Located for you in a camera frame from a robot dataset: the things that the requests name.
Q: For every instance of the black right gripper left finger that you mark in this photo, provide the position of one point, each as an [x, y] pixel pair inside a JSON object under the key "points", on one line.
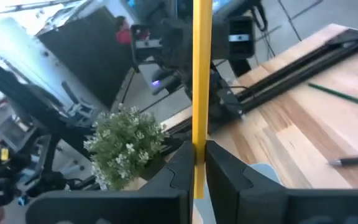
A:
{"points": [[176, 174]]}

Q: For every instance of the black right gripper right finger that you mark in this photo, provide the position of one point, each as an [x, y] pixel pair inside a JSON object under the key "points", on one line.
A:
{"points": [[238, 193]]}

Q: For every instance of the yellow pencil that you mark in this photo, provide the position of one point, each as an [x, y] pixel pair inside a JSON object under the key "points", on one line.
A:
{"points": [[202, 77]]}

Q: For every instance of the black pen silver tip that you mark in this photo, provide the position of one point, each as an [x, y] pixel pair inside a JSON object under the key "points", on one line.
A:
{"points": [[356, 160]]}

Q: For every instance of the green pencil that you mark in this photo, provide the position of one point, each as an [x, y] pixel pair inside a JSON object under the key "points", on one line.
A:
{"points": [[343, 96]]}

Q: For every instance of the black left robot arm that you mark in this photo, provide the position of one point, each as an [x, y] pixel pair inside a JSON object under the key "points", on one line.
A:
{"points": [[241, 49]]}

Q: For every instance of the green potted plant white flowers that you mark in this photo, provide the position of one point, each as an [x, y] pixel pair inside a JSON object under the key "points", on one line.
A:
{"points": [[123, 146]]}

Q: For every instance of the person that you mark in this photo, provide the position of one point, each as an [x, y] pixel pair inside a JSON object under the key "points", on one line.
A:
{"points": [[123, 35]]}

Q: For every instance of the large black panel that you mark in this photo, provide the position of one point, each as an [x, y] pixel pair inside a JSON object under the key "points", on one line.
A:
{"points": [[89, 53]]}

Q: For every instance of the black aluminium frame rail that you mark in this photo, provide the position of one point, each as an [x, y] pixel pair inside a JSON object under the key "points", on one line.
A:
{"points": [[306, 62], [306, 76]]}

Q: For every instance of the black diagonal frame brace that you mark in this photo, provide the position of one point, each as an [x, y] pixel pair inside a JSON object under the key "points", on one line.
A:
{"points": [[17, 90]]}

